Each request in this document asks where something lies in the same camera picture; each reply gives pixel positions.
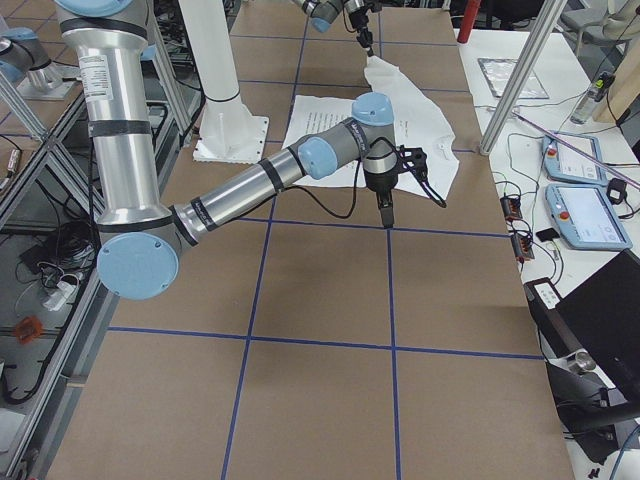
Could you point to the orange object under frame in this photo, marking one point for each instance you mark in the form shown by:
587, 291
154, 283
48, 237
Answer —
28, 329

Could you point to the red fire extinguisher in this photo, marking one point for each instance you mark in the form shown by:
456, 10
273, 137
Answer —
468, 21

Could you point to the black relay module upper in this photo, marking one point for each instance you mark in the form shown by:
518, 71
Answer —
511, 208

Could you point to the black laptop computer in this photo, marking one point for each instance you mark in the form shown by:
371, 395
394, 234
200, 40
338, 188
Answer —
601, 316

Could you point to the black relay module lower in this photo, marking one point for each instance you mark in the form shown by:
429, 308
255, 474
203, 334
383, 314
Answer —
522, 247

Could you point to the lower blue teach pendant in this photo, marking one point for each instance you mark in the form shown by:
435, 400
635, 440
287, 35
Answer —
585, 218

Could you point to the grey aluminium frame post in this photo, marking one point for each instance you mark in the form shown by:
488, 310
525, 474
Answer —
538, 36

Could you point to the upper blue teach pendant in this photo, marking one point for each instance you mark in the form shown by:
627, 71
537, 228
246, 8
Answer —
565, 165

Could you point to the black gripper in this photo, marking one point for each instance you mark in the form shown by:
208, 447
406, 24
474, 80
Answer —
358, 20
380, 182

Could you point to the silver foil tray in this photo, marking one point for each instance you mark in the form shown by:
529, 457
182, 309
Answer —
497, 73

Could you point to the blue teach pendant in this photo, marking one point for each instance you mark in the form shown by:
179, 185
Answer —
565, 165
585, 218

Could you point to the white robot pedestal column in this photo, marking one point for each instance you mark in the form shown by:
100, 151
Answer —
228, 131

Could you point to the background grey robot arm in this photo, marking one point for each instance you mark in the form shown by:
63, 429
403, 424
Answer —
29, 68

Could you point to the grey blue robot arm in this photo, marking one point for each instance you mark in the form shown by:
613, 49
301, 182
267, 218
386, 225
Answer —
322, 14
142, 240

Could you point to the black relay module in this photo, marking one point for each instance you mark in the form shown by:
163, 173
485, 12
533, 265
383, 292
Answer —
511, 208
522, 247

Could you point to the white long-sleeve printed shirt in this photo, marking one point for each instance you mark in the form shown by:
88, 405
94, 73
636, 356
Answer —
418, 121

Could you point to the white power strip on floor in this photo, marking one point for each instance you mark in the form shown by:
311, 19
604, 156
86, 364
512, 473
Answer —
61, 294

